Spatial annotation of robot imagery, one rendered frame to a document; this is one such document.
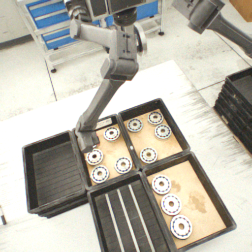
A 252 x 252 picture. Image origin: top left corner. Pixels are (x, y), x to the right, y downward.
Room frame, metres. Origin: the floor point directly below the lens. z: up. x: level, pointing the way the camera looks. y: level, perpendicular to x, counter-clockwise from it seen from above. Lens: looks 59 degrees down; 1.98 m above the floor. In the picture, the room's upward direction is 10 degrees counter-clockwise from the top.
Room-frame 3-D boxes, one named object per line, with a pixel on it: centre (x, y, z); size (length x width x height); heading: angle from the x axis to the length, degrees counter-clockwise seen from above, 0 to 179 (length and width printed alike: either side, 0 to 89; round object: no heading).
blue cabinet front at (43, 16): (2.41, 0.46, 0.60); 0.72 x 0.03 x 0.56; 103
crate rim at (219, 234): (0.20, -0.21, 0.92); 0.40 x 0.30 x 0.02; 11
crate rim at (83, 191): (0.47, 0.46, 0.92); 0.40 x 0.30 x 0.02; 11
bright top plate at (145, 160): (0.47, -0.09, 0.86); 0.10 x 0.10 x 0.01
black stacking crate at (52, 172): (0.47, 0.46, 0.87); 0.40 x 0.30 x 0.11; 11
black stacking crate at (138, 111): (0.59, -0.13, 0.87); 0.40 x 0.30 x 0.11; 11
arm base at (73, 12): (0.95, 0.12, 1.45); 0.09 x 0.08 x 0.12; 103
